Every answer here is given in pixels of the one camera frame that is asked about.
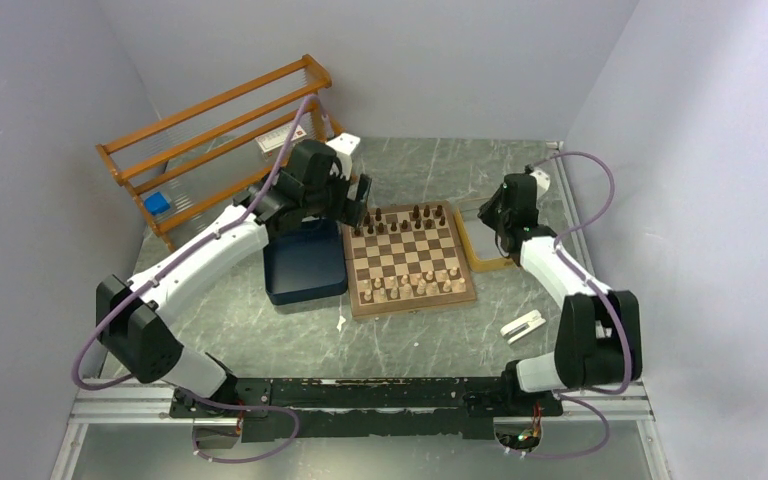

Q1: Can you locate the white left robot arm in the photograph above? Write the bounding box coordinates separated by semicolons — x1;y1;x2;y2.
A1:
95;133;371;416

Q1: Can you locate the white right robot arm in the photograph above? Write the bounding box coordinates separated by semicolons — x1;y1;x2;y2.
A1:
478;173;642;414

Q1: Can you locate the wooden chess board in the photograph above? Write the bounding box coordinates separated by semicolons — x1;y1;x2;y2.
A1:
341;201;477;320

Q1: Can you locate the light chess pieces row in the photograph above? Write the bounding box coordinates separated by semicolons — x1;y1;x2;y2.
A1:
350;267;474;306

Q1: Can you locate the blue metal tin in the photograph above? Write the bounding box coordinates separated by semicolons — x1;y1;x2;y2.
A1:
263;219;348;306

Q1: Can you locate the white red box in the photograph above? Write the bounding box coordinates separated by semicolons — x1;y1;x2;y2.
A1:
255;122;308;160

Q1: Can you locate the orange wooden rack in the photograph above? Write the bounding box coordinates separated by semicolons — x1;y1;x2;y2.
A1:
96;55;332;251

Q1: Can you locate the blue small object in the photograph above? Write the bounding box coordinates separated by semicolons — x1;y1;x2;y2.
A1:
143;192;171;216

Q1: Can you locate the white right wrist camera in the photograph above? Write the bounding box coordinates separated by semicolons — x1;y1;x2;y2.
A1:
529;168;551;199

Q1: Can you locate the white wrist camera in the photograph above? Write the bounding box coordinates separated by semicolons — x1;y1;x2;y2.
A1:
529;168;551;199
326;133;361;161

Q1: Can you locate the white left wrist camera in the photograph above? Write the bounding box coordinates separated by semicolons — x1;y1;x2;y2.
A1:
326;133;361;161

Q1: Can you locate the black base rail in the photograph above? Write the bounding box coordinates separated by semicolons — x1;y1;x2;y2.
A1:
169;372;563;443

